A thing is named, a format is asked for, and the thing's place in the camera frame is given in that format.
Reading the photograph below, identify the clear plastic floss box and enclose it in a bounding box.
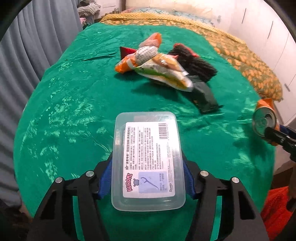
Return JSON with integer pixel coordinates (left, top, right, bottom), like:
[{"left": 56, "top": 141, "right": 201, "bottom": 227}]
[{"left": 111, "top": 111, "right": 186, "bottom": 212}]

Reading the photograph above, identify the dark green pouch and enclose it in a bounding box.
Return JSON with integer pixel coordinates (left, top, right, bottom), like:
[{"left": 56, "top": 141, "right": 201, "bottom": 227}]
[{"left": 187, "top": 75, "right": 223, "bottom": 114}]

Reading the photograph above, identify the green satin tablecloth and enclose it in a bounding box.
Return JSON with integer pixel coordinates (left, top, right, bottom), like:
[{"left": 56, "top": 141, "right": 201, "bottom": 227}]
[{"left": 14, "top": 24, "right": 274, "bottom": 240}]

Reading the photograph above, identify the cream pillow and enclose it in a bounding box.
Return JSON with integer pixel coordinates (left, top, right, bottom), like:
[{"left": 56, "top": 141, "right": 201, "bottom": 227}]
[{"left": 125, "top": 0, "right": 214, "bottom": 19}]

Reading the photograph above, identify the orange snack bag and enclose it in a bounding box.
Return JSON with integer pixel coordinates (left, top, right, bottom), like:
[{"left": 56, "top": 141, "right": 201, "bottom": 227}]
[{"left": 115, "top": 52, "right": 144, "bottom": 74}]

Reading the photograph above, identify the red knotted plastic bag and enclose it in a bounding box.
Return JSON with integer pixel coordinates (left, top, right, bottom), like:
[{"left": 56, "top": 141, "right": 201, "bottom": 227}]
[{"left": 174, "top": 43, "right": 200, "bottom": 57}]

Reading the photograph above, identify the crushed orange soda can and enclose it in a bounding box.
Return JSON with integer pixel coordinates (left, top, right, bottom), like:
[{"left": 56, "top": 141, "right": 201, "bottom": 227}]
[{"left": 252, "top": 98, "right": 280, "bottom": 146}]

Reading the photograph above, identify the orange floral bed quilt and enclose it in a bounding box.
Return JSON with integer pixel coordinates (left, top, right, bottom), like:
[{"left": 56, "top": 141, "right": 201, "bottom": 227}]
[{"left": 100, "top": 12, "right": 283, "bottom": 102}]

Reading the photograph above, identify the pile of clothes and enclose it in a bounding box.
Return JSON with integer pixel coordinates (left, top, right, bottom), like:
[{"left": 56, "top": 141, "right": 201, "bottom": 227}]
[{"left": 77, "top": 0, "right": 101, "bottom": 24}]

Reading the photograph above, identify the grey-blue curtain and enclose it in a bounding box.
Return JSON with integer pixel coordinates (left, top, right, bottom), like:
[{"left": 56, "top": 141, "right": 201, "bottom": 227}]
[{"left": 1, "top": 1, "right": 82, "bottom": 206}]

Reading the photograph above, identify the black knitted item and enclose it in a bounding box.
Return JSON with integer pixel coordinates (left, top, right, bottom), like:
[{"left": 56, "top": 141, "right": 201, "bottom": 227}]
[{"left": 168, "top": 47, "right": 218, "bottom": 82}]

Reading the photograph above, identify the white wardrobe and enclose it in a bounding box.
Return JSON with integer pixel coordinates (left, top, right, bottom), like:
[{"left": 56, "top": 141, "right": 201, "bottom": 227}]
[{"left": 229, "top": 1, "right": 295, "bottom": 125}]

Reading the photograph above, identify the burger print snack wrapper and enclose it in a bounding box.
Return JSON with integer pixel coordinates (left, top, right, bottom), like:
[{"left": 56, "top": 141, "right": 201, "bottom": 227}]
[{"left": 134, "top": 46, "right": 193, "bottom": 92}]

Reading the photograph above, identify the red long snack wrapper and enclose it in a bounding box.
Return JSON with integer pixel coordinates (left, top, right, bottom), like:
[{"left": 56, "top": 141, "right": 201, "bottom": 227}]
[{"left": 120, "top": 47, "right": 137, "bottom": 60}]

